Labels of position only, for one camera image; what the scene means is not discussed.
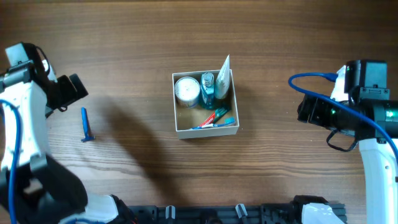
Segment white cardboard box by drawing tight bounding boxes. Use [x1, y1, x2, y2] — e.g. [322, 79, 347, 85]
[172, 70, 239, 139]

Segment blue disposable razor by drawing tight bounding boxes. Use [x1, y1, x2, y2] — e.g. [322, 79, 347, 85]
[81, 107, 95, 142]

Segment white wrist camera, left arm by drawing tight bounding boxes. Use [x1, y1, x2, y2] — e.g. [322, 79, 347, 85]
[42, 59, 57, 83]

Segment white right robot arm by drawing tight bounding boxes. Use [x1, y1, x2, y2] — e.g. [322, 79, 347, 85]
[288, 59, 397, 223]

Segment blue mouthwash bottle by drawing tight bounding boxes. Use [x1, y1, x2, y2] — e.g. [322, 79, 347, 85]
[201, 72, 215, 110]

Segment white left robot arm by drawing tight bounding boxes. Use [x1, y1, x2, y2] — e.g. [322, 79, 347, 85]
[1, 42, 130, 223]

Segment white cream tube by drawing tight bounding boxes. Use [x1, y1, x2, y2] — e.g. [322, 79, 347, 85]
[215, 55, 230, 100]

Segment blue toothbrush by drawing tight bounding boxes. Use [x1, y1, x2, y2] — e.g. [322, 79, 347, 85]
[192, 117, 236, 130]

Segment white wrist camera, right arm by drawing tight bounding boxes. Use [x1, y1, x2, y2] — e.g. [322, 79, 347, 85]
[330, 65, 348, 102]

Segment white wrist camera, arm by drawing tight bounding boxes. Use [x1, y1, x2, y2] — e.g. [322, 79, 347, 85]
[42, 59, 57, 83]
[330, 65, 348, 102]

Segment green red toothpaste tube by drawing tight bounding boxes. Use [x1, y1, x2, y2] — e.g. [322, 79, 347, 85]
[200, 107, 229, 125]

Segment cotton swab jar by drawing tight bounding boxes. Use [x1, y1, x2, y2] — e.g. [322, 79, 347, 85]
[174, 77, 201, 108]

